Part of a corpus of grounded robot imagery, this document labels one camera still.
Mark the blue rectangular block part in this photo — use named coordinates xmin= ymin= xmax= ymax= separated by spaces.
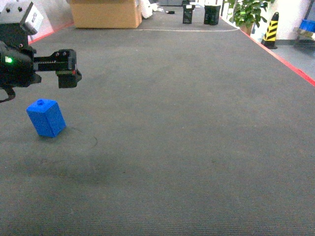
xmin=26 ymin=98 xmax=66 ymax=138

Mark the potted green plant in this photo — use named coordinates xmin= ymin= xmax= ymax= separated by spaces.
xmin=223 ymin=0 xmax=275 ymax=36

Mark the red conveyor frame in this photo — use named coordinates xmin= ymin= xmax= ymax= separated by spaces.
xmin=214 ymin=19 xmax=315 ymax=91

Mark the black box right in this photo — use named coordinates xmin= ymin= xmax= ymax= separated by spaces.
xmin=204 ymin=5 xmax=221 ymax=26

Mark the grey camera box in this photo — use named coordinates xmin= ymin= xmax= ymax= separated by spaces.
xmin=0 ymin=0 xmax=44 ymax=35

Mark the black box left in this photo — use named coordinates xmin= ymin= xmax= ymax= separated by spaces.
xmin=182 ymin=0 xmax=195 ymax=24

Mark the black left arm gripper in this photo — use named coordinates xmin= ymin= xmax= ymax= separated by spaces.
xmin=0 ymin=23 xmax=82 ymax=102

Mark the large open cardboard box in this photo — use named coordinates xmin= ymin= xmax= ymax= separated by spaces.
xmin=69 ymin=0 xmax=142 ymax=29

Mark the black box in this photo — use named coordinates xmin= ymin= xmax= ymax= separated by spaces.
xmin=204 ymin=5 xmax=221 ymax=26
xmin=182 ymin=0 xmax=195 ymax=24

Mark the yellow black traffic cone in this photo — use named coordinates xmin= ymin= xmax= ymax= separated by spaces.
xmin=261 ymin=12 xmax=279 ymax=49

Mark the steel roller shelf rack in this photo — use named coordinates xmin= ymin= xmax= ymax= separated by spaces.
xmin=293 ymin=20 xmax=315 ymax=47

